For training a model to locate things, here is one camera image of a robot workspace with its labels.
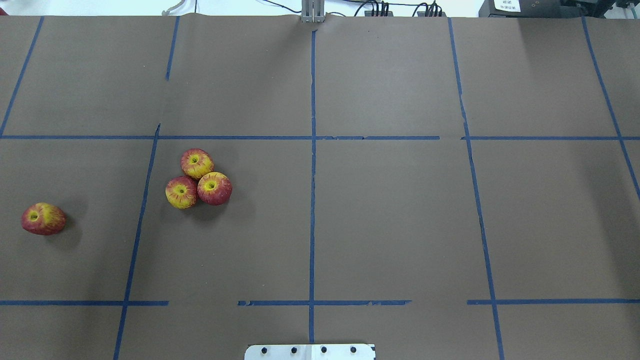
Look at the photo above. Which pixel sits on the lone red yellow apple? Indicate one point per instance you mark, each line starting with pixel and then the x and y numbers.
pixel 43 219

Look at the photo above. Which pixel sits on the right front red yellow apple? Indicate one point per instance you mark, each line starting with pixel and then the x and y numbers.
pixel 214 188

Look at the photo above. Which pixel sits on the back red yellow apple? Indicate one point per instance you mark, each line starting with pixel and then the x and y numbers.
pixel 196 163

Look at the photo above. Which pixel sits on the left front red yellow apple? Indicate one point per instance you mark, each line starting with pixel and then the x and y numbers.
pixel 181 192

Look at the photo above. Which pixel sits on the black box with label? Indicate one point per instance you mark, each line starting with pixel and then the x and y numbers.
pixel 544 9

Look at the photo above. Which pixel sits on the grey aluminium frame post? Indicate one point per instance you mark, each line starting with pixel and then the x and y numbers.
pixel 313 11

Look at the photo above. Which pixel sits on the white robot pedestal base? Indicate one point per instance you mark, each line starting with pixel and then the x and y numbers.
pixel 331 351

